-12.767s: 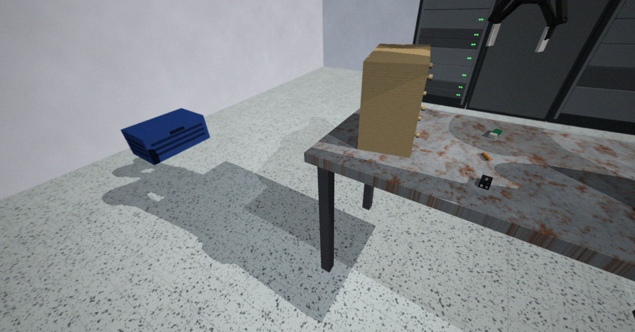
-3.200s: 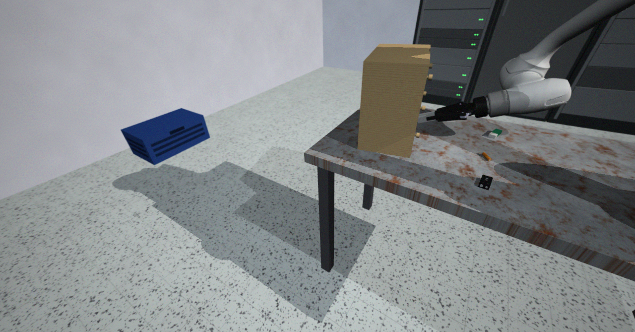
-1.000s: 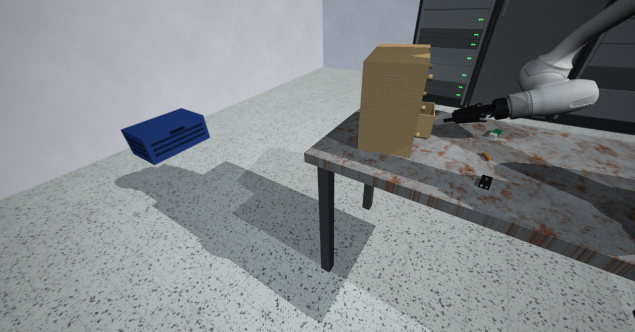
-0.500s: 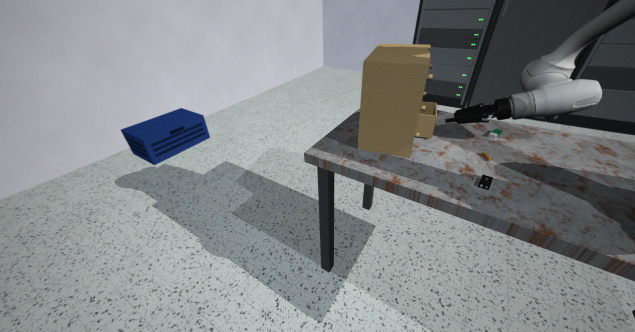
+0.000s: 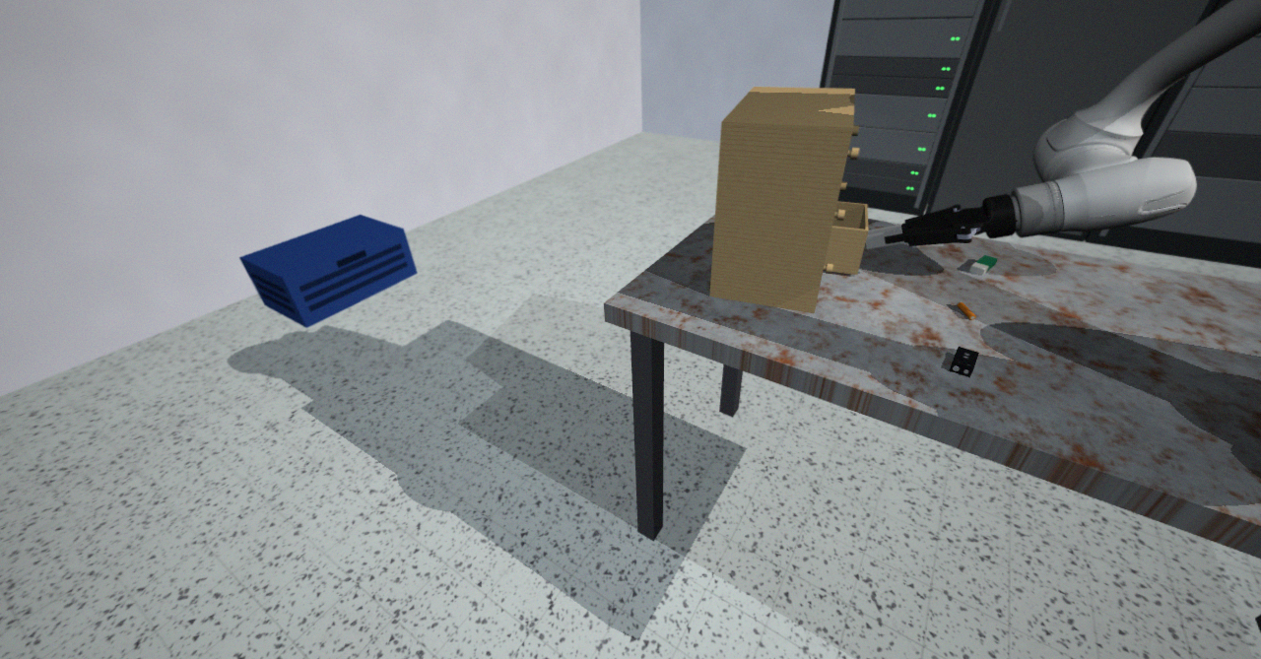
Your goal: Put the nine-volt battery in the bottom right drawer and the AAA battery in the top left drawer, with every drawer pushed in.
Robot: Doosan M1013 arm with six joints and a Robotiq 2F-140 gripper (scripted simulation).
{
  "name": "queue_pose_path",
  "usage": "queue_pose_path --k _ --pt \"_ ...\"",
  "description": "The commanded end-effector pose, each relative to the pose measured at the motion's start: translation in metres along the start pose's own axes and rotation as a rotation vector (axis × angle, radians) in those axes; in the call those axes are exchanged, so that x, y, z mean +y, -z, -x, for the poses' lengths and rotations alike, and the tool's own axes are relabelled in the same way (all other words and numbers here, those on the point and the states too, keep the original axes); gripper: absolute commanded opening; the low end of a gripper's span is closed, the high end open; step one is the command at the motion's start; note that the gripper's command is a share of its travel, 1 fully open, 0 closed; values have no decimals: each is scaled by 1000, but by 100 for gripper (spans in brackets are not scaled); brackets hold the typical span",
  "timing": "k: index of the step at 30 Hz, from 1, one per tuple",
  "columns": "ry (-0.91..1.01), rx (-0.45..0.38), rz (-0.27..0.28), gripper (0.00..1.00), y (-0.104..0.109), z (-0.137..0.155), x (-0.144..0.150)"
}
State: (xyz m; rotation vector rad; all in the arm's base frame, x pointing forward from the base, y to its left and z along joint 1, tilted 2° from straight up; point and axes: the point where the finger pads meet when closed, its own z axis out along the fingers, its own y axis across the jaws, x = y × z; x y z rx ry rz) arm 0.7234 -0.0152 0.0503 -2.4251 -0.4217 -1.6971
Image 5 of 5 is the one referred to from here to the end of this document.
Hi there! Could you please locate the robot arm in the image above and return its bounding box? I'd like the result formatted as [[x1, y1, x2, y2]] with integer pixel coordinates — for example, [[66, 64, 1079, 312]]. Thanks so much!
[[1011, 0, 1261, 237]]

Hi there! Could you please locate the small wooden chest of drawers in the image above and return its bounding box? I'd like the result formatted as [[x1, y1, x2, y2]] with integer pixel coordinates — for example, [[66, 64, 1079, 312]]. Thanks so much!
[[710, 87, 855, 312]]

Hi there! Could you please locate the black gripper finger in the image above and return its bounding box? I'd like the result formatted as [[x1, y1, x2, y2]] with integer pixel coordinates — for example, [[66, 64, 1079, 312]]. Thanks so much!
[[866, 214, 981, 249], [868, 205, 971, 234]]

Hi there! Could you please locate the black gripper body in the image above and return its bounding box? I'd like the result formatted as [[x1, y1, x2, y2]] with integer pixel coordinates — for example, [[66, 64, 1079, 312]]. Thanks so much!
[[951, 194, 1018, 238]]

